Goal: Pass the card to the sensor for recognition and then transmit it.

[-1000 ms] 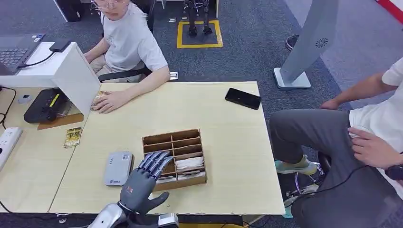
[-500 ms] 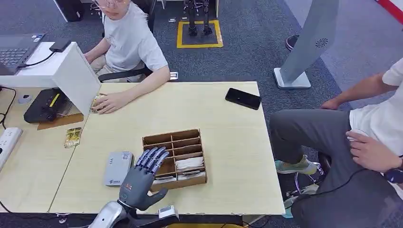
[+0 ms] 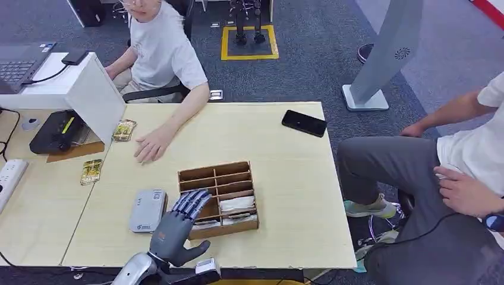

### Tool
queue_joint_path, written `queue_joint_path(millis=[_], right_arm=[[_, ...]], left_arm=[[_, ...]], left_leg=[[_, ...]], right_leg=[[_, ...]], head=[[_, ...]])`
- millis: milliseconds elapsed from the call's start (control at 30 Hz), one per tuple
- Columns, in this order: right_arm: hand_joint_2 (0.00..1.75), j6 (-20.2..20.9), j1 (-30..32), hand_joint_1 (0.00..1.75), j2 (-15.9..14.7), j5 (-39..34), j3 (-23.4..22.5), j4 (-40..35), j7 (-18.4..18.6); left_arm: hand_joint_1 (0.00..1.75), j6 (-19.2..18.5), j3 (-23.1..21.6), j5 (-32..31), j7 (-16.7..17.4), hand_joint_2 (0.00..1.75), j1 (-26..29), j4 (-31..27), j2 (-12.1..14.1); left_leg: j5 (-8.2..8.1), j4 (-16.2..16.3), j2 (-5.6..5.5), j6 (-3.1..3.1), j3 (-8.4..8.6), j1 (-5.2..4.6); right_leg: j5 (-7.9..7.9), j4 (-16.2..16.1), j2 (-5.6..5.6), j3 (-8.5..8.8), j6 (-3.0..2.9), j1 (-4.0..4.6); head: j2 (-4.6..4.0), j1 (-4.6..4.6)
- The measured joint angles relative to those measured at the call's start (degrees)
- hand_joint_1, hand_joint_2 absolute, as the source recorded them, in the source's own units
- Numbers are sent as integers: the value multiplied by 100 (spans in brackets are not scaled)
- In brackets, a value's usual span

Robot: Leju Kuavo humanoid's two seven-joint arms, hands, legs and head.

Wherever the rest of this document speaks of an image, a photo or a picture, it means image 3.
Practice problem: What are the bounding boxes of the grey round puck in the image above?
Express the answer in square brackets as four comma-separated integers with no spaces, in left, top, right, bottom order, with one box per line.
[21,117,42,132]

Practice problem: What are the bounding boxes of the black smartwatch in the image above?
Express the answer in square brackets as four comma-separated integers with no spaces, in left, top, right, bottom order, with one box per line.
[483,213,504,233]

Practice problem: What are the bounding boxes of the grey laptop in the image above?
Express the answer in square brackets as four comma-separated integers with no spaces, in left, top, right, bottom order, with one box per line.
[0,42,58,95]

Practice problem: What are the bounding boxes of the black smartphone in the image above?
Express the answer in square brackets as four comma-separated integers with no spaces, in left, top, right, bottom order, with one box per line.
[281,109,328,139]

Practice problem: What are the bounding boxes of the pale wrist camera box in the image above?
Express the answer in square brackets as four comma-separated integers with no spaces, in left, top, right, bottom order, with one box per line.
[195,257,222,277]

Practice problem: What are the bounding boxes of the person in white shirt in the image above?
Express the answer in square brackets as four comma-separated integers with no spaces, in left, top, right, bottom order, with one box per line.
[103,0,210,165]

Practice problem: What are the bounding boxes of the thin black cable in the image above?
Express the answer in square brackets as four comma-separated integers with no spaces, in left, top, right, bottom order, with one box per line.
[353,211,462,254]

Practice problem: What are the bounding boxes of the brown board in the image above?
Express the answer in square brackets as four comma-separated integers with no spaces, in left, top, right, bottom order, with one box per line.
[46,141,106,164]

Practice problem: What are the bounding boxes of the white desk riser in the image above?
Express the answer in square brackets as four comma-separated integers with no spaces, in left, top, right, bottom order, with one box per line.
[0,52,127,147]

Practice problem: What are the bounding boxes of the grey flat device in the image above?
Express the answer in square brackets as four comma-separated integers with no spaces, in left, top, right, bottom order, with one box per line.
[129,188,169,235]

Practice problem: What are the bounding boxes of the black adapter cable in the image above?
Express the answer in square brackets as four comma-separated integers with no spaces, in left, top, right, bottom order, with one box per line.
[21,64,70,86]

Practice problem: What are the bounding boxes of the person in grey trousers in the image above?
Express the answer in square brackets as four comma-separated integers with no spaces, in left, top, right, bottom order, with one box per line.
[336,72,504,285]

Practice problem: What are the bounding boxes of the black power adapter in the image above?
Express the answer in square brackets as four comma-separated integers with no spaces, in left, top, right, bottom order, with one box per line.
[60,49,90,67]

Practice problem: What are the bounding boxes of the black robot legs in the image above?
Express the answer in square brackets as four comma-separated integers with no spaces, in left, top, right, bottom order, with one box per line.
[229,0,267,45]

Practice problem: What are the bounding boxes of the grey kiosk stand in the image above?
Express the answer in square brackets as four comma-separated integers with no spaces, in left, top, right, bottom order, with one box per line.
[341,0,425,112]

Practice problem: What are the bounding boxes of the black office chair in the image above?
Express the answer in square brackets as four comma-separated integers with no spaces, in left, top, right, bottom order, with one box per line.
[121,0,194,105]

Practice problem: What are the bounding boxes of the pale wooden desk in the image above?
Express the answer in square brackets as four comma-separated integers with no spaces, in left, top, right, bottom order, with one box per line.
[60,101,358,271]
[0,107,108,268]

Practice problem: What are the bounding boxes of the black looped cable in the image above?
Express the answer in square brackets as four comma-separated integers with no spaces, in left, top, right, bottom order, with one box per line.
[0,107,21,163]

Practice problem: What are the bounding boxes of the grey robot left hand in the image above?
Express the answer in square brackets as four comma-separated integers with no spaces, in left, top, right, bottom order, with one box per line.
[149,188,213,267]

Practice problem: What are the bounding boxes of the red floor strip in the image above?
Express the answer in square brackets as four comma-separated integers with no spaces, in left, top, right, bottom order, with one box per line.
[470,0,504,31]

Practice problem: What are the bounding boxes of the white card stack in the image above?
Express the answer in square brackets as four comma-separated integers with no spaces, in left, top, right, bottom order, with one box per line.
[192,220,222,232]
[219,195,256,214]
[222,214,258,226]

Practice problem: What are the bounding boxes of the white power strip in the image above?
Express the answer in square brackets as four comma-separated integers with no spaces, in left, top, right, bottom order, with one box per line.
[0,159,30,216]

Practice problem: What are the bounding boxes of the black cabinet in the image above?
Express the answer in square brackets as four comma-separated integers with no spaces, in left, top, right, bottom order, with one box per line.
[66,0,108,29]

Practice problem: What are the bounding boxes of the black round object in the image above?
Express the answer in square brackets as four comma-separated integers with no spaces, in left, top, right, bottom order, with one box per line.
[357,43,375,65]

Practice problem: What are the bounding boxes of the black desktop printer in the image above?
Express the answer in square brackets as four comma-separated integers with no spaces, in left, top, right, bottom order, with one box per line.
[29,109,86,156]

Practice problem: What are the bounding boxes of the pale green sneaker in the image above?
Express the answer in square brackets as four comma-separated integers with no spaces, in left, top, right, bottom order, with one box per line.
[344,192,397,220]

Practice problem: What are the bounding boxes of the wooden compartment box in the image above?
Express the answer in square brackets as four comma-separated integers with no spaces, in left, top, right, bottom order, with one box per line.
[177,160,260,240]

